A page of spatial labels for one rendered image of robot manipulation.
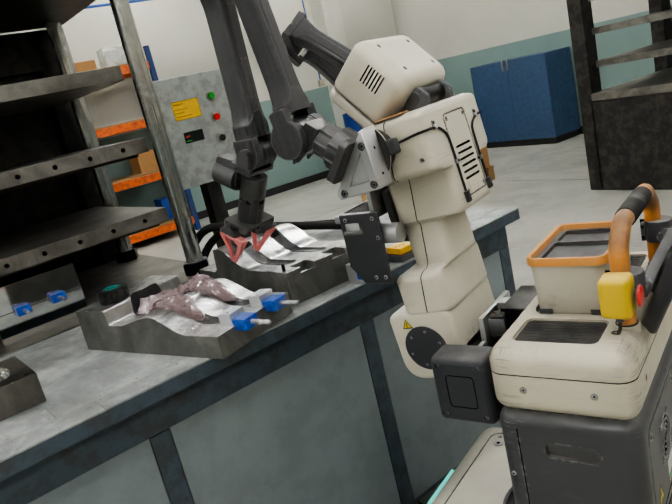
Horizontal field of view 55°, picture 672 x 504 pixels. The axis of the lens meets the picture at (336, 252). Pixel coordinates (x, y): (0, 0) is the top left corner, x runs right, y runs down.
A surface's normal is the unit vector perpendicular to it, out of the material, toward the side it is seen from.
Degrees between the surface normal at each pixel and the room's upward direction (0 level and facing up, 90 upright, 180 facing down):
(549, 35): 90
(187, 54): 90
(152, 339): 90
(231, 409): 90
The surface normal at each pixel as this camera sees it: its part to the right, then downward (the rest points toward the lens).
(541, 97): -0.79, 0.33
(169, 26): 0.58, 0.07
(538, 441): -0.55, 0.33
